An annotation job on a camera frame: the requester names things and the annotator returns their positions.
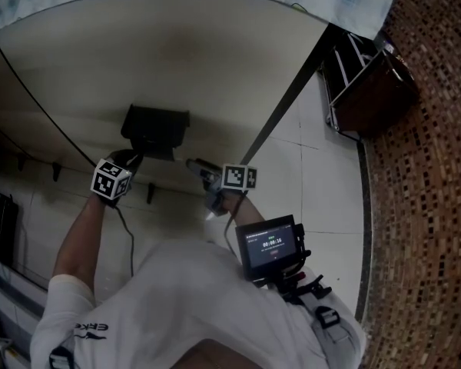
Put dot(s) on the black wall-mounted paper holder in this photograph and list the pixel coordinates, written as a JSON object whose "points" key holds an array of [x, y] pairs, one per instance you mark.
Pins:
{"points": [[153, 129]]}

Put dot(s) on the person's right forearm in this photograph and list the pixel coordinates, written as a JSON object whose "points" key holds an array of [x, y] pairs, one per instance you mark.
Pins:
{"points": [[249, 215]]}

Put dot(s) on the white metal shelving rack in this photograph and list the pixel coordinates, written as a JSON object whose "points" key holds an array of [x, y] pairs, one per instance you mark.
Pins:
{"points": [[7, 302]]}

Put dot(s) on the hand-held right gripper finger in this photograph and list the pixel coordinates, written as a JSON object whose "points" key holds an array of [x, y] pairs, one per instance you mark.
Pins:
{"points": [[203, 171]]}

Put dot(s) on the black chest monitor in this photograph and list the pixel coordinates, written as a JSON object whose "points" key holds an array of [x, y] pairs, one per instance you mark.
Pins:
{"points": [[270, 246]]}

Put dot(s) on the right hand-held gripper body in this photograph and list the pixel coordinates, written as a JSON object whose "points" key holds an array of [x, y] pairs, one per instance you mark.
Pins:
{"points": [[234, 177]]}

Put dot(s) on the black monitor mount rig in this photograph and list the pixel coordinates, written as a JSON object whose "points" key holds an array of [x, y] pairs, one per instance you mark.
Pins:
{"points": [[299, 286]]}

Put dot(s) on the person's left forearm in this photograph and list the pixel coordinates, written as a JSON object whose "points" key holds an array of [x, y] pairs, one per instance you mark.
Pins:
{"points": [[77, 244]]}

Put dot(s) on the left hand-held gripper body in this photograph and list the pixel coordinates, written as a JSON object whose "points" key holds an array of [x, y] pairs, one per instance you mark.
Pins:
{"points": [[109, 183]]}

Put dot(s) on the person's white shirt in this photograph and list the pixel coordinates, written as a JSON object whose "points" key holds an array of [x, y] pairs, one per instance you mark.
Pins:
{"points": [[196, 302]]}

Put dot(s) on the black floor crate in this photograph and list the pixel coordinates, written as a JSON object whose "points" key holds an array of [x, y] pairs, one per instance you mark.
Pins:
{"points": [[0, 221]]}

